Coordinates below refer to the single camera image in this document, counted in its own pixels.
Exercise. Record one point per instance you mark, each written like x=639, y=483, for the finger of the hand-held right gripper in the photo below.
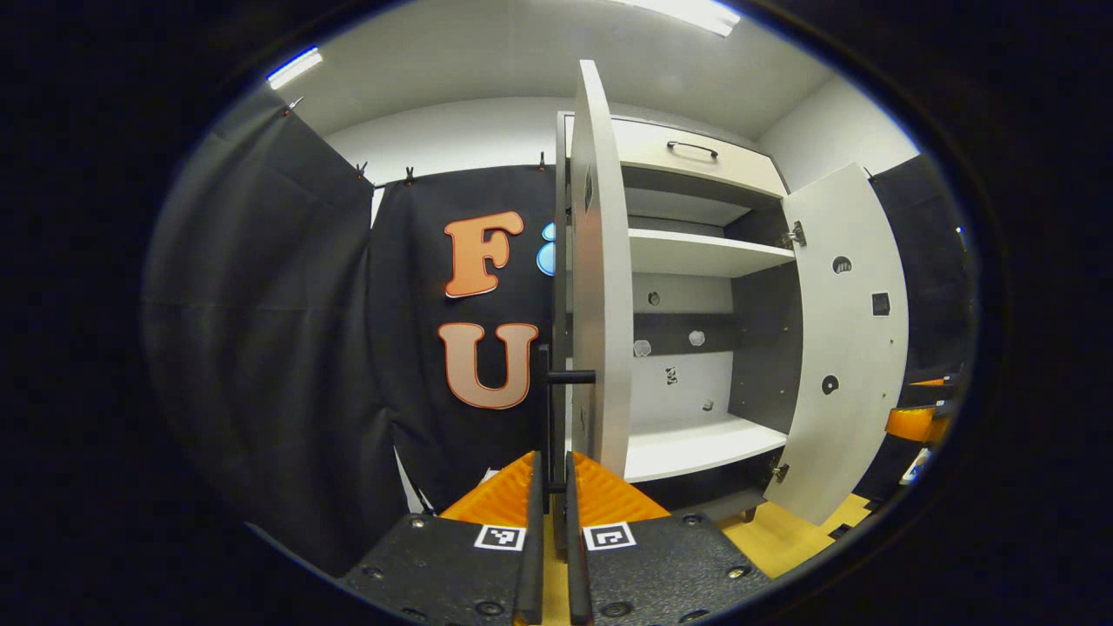
x=932, y=381
x=917, y=423

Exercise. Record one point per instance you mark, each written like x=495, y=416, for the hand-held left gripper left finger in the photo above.
x=532, y=565

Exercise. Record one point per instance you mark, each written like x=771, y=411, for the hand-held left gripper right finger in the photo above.
x=576, y=574

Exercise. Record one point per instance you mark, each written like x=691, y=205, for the beige cabinet door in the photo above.
x=848, y=348
x=604, y=304

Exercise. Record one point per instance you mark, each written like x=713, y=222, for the beige double-door shoe cabinet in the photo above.
x=696, y=252

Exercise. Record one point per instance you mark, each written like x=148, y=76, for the black backdrop cloth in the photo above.
x=261, y=348

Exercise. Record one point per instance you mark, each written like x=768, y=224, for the narrow ceiling strip light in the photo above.
x=294, y=68

